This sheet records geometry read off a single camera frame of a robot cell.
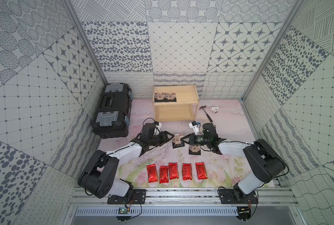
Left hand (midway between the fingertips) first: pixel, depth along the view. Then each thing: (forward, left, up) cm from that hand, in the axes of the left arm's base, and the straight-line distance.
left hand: (172, 135), depth 85 cm
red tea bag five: (-19, -18, -11) cm, 28 cm away
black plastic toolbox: (+5, +38, +7) cm, 39 cm away
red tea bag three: (-19, -1, -11) cm, 22 cm away
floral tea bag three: (-3, -3, -3) cm, 5 cm away
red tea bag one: (-20, +11, -10) cm, 25 cm away
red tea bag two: (-20, +5, -10) cm, 23 cm away
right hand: (-3, -6, -3) cm, 7 cm away
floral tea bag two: (+24, +1, +10) cm, 26 cm away
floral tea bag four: (-4, -15, -13) cm, 20 cm away
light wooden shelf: (+19, -2, +9) cm, 21 cm away
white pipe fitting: (+30, -34, -9) cm, 46 cm away
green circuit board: (-38, +25, -14) cm, 47 cm away
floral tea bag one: (+23, +10, +10) cm, 27 cm away
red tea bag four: (-18, -9, -11) cm, 23 cm away
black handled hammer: (+25, -28, -12) cm, 39 cm away
